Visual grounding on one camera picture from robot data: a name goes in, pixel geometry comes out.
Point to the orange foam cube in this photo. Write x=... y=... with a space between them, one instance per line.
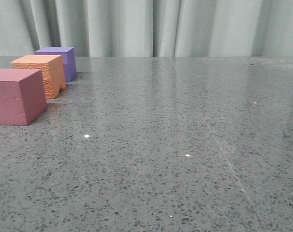
x=52 y=71

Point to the purple foam cube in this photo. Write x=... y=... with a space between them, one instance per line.
x=68 y=57

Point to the pink foam cube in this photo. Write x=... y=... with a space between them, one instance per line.
x=22 y=96

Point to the pale green curtain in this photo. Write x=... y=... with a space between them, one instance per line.
x=149 y=28

